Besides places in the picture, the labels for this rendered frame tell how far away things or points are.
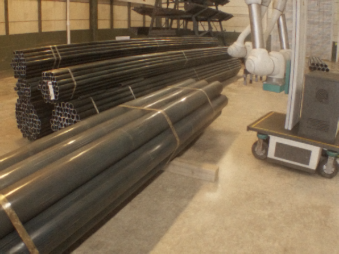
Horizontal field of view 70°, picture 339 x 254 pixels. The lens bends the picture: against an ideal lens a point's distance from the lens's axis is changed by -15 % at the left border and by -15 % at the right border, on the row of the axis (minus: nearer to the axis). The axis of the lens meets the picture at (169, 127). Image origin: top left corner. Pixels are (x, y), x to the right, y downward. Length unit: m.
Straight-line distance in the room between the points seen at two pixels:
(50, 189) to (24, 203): 0.14
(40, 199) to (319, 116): 2.04
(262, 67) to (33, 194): 1.78
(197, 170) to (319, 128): 1.07
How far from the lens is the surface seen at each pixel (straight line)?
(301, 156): 2.40
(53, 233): 1.15
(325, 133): 2.38
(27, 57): 2.91
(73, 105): 2.63
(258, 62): 2.17
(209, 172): 2.16
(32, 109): 3.07
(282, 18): 3.01
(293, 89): 2.47
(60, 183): 1.21
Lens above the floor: 1.09
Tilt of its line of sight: 19 degrees down
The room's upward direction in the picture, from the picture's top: straight up
